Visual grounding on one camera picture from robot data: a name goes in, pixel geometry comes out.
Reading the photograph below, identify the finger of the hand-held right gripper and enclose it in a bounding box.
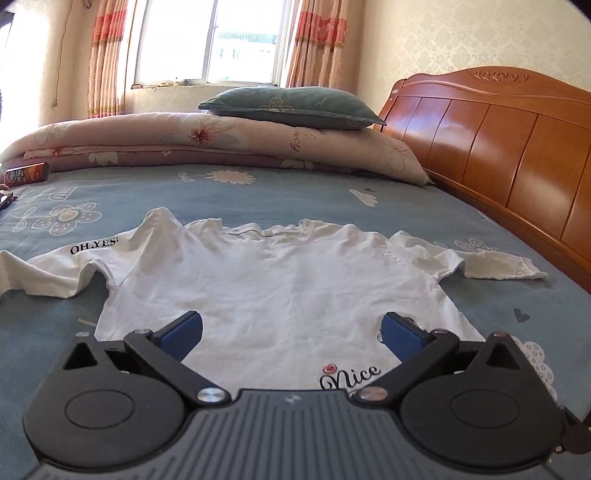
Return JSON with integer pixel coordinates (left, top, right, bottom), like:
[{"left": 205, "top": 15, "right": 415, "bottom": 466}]
[{"left": 558, "top": 405, "right": 591, "bottom": 455}]

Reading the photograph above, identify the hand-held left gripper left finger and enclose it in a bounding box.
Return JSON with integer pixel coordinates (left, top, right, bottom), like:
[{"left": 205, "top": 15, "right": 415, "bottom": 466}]
[{"left": 60, "top": 311, "right": 230, "bottom": 408}]

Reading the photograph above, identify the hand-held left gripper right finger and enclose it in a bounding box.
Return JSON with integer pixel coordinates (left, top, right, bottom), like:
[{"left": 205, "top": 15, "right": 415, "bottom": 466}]
[{"left": 355, "top": 311, "right": 528, "bottom": 409}]

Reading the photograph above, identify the white long-sleeve printed shirt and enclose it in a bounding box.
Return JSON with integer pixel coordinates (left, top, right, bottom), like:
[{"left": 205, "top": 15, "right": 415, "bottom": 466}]
[{"left": 0, "top": 208, "right": 548, "bottom": 402}]

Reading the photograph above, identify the blue floral bed sheet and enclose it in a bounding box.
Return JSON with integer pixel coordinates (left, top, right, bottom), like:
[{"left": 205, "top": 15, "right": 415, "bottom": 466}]
[{"left": 0, "top": 164, "right": 591, "bottom": 480}]

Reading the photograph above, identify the pink floral quilt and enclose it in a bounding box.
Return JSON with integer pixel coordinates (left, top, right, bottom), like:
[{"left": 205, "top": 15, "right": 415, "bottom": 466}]
[{"left": 0, "top": 112, "right": 428, "bottom": 188}]

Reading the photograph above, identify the red chips can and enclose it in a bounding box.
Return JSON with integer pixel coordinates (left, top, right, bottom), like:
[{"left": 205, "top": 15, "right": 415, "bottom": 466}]
[{"left": 4, "top": 161, "right": 50, "bottom": 188}]

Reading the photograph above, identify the wooden headboard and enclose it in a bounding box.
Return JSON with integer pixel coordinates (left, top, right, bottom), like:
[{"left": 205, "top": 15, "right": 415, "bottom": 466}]
[{"left": 376, "top": 66, "right": 591, "bottom": 296}]

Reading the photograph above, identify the teal floral pillow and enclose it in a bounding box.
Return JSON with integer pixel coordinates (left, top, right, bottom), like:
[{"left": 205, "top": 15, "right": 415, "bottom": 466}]
[{"left": 198, "top": 86, "right": 387, "bottom": 131}]

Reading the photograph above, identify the pink striped curtain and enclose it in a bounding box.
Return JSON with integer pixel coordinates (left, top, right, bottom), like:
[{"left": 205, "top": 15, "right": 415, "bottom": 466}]
[
  {"left": 88, "top": 0, "right": 139, "bottom": 118},
  {"left": 285, "top": 0, "right": 361, "bottom": 90}
]

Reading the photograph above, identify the window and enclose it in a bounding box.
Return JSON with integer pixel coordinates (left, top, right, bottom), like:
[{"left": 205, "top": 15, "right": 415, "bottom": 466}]
[{"left": 136, "top": 0, "right": 296, "bottom": 88}]

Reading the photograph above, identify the thin wall cable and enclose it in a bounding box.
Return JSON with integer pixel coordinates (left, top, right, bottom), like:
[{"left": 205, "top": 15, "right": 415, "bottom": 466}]
[{"left": 52, "top": 0, "right": 70, "bottom": 109}]

